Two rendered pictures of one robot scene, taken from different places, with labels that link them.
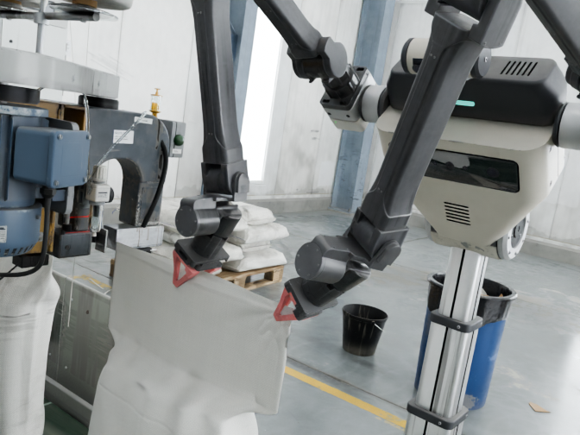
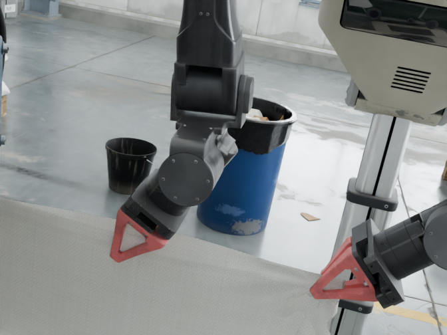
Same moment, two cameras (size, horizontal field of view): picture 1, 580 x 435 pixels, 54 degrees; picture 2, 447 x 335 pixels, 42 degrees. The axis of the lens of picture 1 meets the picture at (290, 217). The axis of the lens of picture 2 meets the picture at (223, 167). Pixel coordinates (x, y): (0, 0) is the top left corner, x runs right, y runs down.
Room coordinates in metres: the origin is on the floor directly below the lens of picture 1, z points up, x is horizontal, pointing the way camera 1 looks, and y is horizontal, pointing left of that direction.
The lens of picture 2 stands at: (0.50, 0.39, 1.39)
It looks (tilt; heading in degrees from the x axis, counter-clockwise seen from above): 20 degrees down; 333
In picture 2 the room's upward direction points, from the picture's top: 10 degrees clockwise
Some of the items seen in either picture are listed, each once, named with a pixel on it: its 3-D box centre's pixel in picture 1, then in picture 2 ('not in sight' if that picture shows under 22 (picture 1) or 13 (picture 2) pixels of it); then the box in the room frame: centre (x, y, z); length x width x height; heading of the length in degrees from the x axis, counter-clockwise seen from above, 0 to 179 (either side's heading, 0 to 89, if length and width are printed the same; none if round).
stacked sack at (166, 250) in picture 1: (198, 251); not in sight; (4.19, 0.65, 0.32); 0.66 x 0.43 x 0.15; 147
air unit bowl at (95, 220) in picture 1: (95, 217); not in sight; (1.21, 0.42, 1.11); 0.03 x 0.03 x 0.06
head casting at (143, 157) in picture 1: (89, 156); not in sight; (1.40, 0.51, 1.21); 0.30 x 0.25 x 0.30; 55
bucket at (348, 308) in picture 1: (362, 330); (129, 167); (3.51, -0.57, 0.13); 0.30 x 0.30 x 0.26
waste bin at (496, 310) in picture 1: (460, 338); (241, 165); (3.06, -1.04, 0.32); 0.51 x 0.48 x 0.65; 145
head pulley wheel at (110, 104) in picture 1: (98, 103); not in sight; (1.33, 0.48, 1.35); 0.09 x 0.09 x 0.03
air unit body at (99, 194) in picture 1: (97, 200); not in sight; (1.22, 0.42, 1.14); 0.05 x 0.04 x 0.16; 145
